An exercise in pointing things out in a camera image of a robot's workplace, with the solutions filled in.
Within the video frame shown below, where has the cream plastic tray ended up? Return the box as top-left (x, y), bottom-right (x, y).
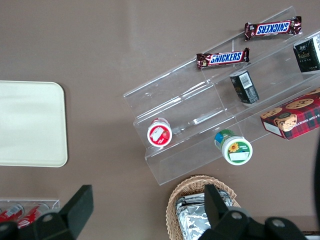
top-left (0, 80), bottom-right (69, 168)

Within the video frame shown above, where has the red lid yogurt cup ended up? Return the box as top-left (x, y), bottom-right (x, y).
top-left (146, 117), bottom-right (174, 148)

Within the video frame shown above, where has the clear acrylic stepped display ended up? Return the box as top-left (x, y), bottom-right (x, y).
top-left (122, 5), bottom-right (320, 186)

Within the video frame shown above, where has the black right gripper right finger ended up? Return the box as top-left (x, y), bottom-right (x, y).
top-left (197, 184), bottom-right (251, 240)

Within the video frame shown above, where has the clear acrylic bottle rack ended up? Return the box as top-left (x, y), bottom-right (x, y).
top-left (0, 198), bottom-right (61, 224)

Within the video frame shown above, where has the small black carton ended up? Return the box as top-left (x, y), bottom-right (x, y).
top-left (229, 69), bottom-right (260, 105)
top-left (292, 33), bottom-right (320, 74)

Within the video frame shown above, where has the green lid yogurt cup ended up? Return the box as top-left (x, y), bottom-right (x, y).
top-left (213, 128), bottom-right (254, 166)

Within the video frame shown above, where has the snickers chocolate bar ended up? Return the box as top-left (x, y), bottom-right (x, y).
top-left (243, 15), bottom-right (303, 42)
top-left (195, 47), bottom-right (251, 70)

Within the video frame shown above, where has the light wicker basket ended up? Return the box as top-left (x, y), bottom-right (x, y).
top-left (165, 174), bottom-right (242, 240)

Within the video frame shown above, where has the white plastic bin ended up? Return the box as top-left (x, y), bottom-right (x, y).
top-left (302, 229), bottom-right (320, 240)

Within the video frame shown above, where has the red tartan cookie box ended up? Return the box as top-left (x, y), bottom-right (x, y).
top-left (259, 87), bottom-right (320, 141)

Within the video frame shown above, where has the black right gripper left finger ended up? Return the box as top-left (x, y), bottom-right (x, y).
top-left (32, 184), bottom-right (94, 240)

